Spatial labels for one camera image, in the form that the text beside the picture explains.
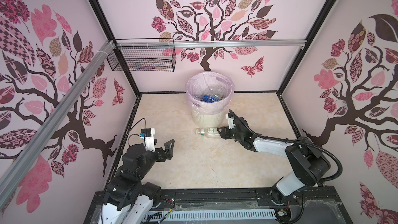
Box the clear bottle green white label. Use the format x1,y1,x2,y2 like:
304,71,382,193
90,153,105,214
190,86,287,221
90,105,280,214
195,128,221,139

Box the small clear bottle blue label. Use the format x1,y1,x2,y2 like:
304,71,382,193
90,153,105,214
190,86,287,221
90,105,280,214
201,94,220,103

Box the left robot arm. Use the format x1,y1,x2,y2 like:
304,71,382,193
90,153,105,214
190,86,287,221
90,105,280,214
98,140,175,224

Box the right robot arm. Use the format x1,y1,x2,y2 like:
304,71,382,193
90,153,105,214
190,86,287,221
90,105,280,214
217,125,343,205

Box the white bin with pink liner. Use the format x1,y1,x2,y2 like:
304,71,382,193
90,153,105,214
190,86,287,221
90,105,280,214
186,71,235,129

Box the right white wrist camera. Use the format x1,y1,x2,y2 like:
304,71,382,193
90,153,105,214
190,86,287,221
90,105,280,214
226,110,237,130

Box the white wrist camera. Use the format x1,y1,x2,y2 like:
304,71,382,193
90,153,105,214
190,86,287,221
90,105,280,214
140,128,155,152
226,110,237,130

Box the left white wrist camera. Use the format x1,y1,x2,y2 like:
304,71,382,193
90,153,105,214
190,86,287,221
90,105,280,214
140,128,155,152

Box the black base frame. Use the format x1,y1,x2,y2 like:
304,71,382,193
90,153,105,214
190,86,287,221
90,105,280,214
84,186,352,224

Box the white slotted cable duct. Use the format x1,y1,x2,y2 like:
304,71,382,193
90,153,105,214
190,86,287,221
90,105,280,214
142,209,276,223

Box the black wire basket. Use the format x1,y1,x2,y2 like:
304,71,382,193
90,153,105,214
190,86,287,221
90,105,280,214
107,37,177,72

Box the grey aluminium rail back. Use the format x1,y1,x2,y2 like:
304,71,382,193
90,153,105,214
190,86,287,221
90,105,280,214
117,39,307,48

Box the grey aluminium rail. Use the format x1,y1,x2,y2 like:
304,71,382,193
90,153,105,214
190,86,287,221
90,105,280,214
1,40,115,207
117,39,307,48

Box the grey aluminium rail left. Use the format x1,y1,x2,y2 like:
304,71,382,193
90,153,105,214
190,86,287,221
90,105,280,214
1,40,115,207

